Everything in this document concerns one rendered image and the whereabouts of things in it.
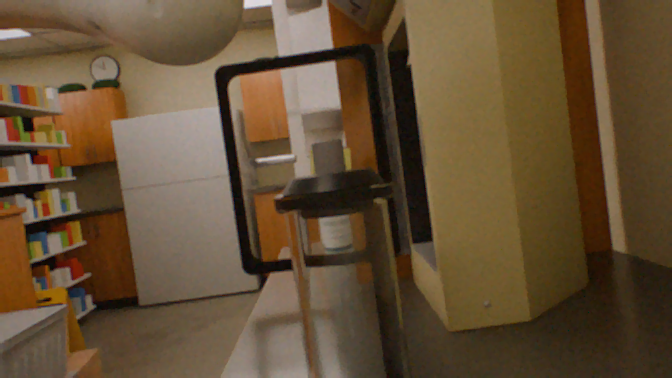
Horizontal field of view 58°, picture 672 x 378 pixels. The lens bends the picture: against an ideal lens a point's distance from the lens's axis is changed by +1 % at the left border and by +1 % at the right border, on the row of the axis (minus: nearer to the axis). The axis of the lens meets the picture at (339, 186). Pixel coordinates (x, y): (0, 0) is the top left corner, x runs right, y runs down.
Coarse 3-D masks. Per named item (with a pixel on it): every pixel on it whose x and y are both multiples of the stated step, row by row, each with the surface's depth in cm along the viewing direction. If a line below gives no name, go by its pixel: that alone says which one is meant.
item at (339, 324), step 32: (352, 192) 48; (288, 224) 52; (320, 224) 49; (352, 224) 49; (384, 224) 51; (320, 256) 49; (352, 256) 49; (384, 256) 51; (320, 288) 49; (352, 288) 49; (384, 288) 50; (320, 320) 50; (352, 320) 49; (384, 320) 50; (320, 352) 50; (352, 352) 49; (384, 352) 50
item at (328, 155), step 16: (320, 144) 52; (336, 144) 52; (320, 160) 52; (336, 160) 52; (304, 176) 53; (320, 176) 49; (336, 176) 49; (352, 176) 50; (368, 176) 50; (288, 192) 51; (304, 192) 49; (320, 192) 49
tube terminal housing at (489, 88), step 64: (448, 0) 77; (512, 0) 82; (448, 64) 78; (512, 64) 81; (448, 128) 78; (512, 128) 80; (448, 192) 79; (512, 192) 79; (576, 192) 93; (448, 256) 79; (512, 256) 79; (576, 256) 91; (448, 320) 80; (512, 320) 80
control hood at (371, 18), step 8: (328, 0) 108; (376, 0) 88; (384, 0) 88; (392, 0) 89; (376, 8) 92; (384, 8) 92; (352, 16) 107; (368, 16) 99; (376, 16) 97; (384, 16) 98; (360, 24) 108; (368, 24) 104; (376, 24) 103
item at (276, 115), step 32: (320, 64) 109; (352, 64) 109; (256, 96) 111; (288, 96) 110; (320, 96) 110; (352, 96) 109; (256, 128) 111; (288, 128) 111; (320, 128) 110; (352, 128) 110; (256, 160) 112; (288, 160) 111; (352, 160) 110; (256, 192) 112; (256, 224) 113; (256, 256) 113; (288, 256) 112
